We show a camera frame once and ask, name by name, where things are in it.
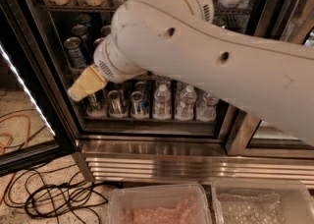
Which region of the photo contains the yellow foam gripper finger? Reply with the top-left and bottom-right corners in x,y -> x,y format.
68,65 -> 107,101

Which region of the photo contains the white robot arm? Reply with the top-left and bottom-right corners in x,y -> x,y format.
68,0 -> 314,144

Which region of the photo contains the bottom left silver can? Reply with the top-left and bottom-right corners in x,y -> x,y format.
86,92 -> 106,118

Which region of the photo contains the front blue pepsi can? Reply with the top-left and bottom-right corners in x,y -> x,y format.
93,37 -> 105,48

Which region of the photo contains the bottom middle silver can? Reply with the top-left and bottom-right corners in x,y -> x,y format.
108,90 -> 127,118

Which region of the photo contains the middle blue can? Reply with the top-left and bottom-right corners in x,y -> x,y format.
100,26 -> 111,37

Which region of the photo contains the open glass fridge door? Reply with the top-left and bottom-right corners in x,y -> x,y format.
0,0 -> 75,176

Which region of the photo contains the stainless steel fridge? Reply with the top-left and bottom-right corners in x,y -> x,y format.
18,0 -> 314,189

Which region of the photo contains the left water bottle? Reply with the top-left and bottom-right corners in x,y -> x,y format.
153,84 -> 171,120

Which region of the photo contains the water bottle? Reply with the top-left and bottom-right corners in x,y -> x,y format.
175,84 -> 197,121
153,84 -> 171,120
196,91 -> 219,122

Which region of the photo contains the middle water bottle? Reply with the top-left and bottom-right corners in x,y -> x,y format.
175,84 -> 197,121

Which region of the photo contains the right water bottle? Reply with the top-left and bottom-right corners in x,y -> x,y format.
196,91 -> 219,122

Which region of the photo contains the clear bin pink wrap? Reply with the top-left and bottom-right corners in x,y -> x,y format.
108,184 -> 212,224

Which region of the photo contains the clear bin bubble wrap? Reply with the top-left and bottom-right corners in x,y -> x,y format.
211,179 -> 314,224

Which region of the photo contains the orange floor cable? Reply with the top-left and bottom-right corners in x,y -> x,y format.
0,113 -> 31,202

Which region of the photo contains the black floor cable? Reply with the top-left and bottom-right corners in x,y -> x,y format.
3,158 -> 119,224

